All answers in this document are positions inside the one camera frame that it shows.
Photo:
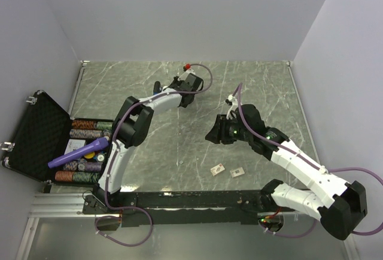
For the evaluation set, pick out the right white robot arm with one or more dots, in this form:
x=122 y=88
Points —
x=336 y=203

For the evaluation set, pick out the small white staple box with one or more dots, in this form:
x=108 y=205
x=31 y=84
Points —
x=237 y=172

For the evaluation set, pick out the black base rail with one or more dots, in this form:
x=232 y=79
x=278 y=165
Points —
x=188 y=207

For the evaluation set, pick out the blue black stapler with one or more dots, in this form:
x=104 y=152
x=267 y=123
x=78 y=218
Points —
x=157 y=88

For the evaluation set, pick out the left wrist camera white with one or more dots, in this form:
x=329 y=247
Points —
x=187 y=70

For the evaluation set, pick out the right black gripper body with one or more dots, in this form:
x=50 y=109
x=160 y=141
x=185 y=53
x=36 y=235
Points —
x=231 y=131

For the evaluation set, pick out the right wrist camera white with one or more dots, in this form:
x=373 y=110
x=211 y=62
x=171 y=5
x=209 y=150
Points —
x=232 y=102

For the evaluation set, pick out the purple pen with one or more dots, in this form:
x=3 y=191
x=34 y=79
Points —
x=98 y=144

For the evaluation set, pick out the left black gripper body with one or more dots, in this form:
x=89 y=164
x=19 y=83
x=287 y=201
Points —
x=176 y=82

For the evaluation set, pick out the black foam-lined case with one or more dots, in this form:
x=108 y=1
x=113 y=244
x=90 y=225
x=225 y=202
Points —
x=44 y=134

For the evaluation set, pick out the orange patterned tape roll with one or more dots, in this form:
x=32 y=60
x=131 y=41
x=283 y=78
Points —
x=84 y=124

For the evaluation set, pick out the staple box with red mark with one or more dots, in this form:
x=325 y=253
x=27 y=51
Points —
x=217 y=169

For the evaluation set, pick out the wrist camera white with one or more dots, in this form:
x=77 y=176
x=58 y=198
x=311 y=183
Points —
x=232 y=102
x=187 y=70

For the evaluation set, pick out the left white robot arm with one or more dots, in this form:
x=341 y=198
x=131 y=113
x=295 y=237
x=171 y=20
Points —
x=131 y=126

